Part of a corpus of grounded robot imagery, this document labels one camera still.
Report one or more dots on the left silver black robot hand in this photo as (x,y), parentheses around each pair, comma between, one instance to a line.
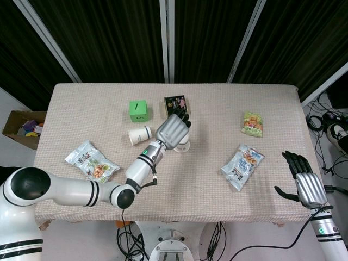
(170,133)

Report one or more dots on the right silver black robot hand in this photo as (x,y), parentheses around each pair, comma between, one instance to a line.
(311,187)

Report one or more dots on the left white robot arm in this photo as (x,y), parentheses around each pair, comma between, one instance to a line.
(73,190)

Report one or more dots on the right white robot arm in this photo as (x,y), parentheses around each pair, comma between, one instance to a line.
(327,239)

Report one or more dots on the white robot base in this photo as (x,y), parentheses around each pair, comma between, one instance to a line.
(171,244)

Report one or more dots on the green foam cube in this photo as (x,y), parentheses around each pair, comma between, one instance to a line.
(138,110)

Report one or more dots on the white black sneaker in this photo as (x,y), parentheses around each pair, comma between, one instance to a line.
(337,134)

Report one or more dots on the beige woven tablecloth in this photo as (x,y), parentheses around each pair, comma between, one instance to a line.
(206,190)

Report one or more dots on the blue white snack bag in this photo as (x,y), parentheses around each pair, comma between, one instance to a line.
(243,167)

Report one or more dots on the green snack bag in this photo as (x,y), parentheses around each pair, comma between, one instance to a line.
(253,123)

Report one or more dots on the silver nut snack bag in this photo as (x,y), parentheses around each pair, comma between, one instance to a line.
(91,163)

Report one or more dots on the small orange object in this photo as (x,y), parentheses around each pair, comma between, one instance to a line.
(121,223)

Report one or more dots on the purple toy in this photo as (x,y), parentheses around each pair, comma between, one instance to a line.
(28,125)

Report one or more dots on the brown cardboard box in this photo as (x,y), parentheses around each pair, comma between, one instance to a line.
(13,136)

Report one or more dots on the black trouser leg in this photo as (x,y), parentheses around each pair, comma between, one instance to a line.
(5,169)

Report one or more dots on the white partition frame post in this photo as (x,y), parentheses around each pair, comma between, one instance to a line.
(244,43)
(323,84)
(166,40)
(49,40)

